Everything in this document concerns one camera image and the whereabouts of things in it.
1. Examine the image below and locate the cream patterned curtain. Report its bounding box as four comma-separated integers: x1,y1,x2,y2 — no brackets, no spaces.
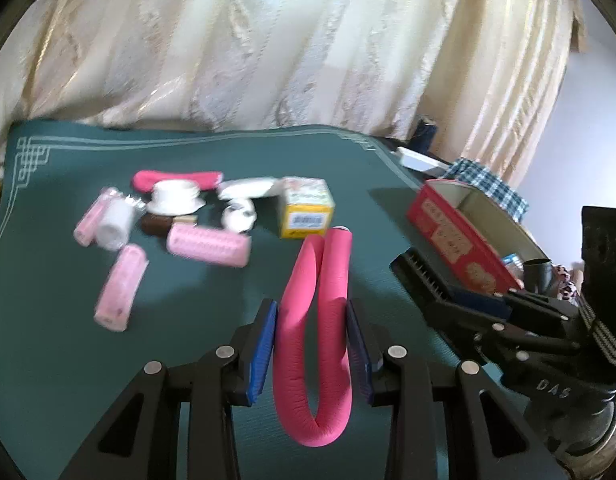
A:
0,0,588,186

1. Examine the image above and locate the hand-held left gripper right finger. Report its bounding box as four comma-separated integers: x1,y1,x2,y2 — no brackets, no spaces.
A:
345,299,556,480

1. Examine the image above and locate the red cardboard box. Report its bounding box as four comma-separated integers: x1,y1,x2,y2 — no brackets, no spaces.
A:
407,179,553,301

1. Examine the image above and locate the yellow medicine box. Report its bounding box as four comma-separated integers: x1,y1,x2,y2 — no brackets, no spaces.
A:
279,176,336,239

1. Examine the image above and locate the green table mat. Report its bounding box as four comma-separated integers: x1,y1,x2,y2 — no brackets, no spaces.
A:
0,119,538,480

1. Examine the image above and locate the panda toy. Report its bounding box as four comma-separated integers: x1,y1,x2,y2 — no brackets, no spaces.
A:
222,199,257,233

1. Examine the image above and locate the white cylinder roll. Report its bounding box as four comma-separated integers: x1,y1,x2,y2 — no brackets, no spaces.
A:
95,197,139,252

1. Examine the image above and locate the black comb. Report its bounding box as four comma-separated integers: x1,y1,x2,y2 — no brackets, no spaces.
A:
390,249,468,321

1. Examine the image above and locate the white tissue packet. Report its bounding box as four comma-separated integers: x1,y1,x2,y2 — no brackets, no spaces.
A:
218,177,283,200

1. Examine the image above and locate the pink hair roller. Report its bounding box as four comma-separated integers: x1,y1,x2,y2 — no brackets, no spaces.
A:
166,223,252,267
94,244,150,332
73,187,121,247

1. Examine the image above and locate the brown bottle with gold cap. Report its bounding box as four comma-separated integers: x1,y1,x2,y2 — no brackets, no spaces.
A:
140,212,199,237

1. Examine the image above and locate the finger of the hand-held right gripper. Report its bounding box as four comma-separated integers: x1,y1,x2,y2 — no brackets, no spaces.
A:
428,305,581,356
453,287,571,322

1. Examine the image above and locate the blue checked cloth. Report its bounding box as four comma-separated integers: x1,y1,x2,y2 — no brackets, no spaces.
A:
445,157,530,221

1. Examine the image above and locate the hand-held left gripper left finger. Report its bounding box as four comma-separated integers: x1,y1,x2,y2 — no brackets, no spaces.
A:
58,299,279,480

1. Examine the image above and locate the white plastic cap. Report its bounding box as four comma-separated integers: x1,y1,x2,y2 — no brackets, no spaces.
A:
145,180,207,215

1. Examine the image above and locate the spotted patterned cloth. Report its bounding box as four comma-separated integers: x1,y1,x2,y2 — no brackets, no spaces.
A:
552,266,586,301

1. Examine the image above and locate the bent pink foam rod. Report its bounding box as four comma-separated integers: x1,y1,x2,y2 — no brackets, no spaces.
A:
273,227,355,448

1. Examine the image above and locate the dark blue object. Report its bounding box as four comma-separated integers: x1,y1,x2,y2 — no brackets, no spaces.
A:
413,117,439,153

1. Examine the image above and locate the straight pink foam rod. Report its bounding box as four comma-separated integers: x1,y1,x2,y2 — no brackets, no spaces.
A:
133,170,223,193

